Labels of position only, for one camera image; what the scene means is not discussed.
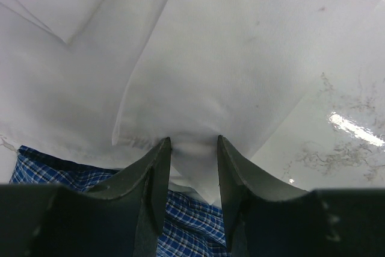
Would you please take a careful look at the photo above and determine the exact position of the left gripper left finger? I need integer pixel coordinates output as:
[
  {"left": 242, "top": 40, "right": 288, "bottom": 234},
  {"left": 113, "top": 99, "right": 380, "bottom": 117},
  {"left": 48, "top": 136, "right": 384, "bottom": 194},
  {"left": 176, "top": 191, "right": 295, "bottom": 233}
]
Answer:
[{"left": 1, "top": 138, "right": 171, "bottom": 256}]

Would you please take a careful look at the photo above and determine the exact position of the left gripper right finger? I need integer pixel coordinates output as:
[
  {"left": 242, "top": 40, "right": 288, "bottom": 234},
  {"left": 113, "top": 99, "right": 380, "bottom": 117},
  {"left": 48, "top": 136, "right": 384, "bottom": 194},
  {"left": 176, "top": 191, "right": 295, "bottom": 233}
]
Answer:
[{"left": 217, "top": 136, "right": 384, "bottom": 256}]

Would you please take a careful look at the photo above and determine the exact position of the blue checkered folded shirt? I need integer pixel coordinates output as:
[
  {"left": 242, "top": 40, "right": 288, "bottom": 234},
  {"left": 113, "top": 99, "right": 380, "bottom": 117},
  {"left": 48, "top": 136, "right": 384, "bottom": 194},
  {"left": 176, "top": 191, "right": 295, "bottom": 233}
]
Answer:
[{"left": 10, "top": 146, "right": 230, "bottom": 256}]

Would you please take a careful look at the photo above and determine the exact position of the white long sleeve shirt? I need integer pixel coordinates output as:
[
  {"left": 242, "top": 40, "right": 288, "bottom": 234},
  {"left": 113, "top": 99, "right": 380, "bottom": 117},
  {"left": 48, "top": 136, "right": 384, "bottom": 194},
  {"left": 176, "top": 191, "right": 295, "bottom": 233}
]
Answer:
[{"left": 1, "top": 0, "right": 384, "bottom": 204}]

